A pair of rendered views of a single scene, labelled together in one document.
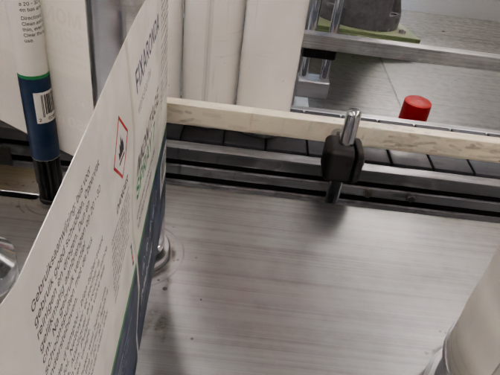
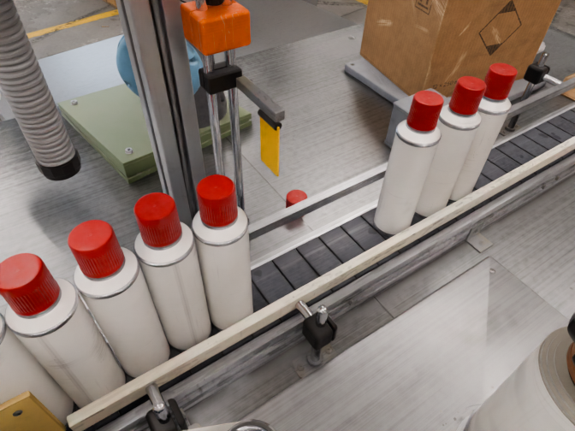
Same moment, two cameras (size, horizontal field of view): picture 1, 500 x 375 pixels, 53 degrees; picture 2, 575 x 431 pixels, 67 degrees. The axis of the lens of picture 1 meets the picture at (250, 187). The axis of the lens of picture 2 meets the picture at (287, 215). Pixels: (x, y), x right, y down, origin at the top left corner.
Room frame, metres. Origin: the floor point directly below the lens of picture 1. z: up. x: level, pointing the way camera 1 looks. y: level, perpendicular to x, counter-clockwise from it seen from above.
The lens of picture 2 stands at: (0.17, 0.09, 1.33)
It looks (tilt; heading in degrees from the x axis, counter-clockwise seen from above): 46 degrees down; 327
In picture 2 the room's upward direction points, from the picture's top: 2 degrees clockwise
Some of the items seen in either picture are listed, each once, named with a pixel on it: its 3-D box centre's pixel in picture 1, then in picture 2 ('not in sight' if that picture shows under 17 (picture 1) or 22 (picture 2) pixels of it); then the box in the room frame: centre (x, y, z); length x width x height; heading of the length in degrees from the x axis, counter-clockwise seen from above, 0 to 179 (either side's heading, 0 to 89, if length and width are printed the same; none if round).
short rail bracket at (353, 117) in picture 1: (339, 174); (319, 335); (0.35, -0.07, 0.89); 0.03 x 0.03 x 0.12; 2
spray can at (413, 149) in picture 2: not in sight; (407, 168); (0.44, -0.26, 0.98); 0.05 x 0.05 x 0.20
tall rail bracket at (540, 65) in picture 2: not in sight; (536, 98); (0.52, -0.69, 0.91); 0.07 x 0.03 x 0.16; 2
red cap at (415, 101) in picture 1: (414, 112); (296, 203); (0.57, -0.19, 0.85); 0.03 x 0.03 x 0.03
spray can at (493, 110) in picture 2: not in sight; (475, 138); (0.44, -0.39, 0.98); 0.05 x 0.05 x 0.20
